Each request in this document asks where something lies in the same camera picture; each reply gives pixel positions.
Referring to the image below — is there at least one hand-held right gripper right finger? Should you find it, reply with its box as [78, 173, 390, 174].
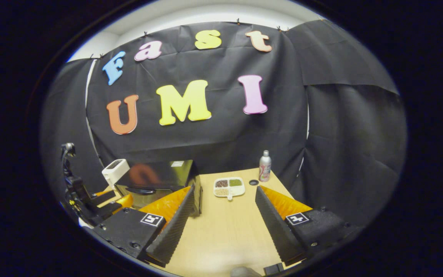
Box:
[255, 186, 360, 266]

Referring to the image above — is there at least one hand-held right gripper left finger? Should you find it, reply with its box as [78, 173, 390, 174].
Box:
[93, 185, 196, 267]

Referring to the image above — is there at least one black electric oven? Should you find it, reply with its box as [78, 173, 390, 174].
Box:
[115, 159, 203, 217]

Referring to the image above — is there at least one white toaster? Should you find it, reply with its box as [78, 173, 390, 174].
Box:
[102, 159, 130, 189]

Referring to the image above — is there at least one white divided dish with grains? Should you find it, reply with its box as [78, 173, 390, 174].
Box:
[213, 177, 246, 201]

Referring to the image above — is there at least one silver spray can red label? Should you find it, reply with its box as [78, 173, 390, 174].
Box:
[259, 150, 272, 182]

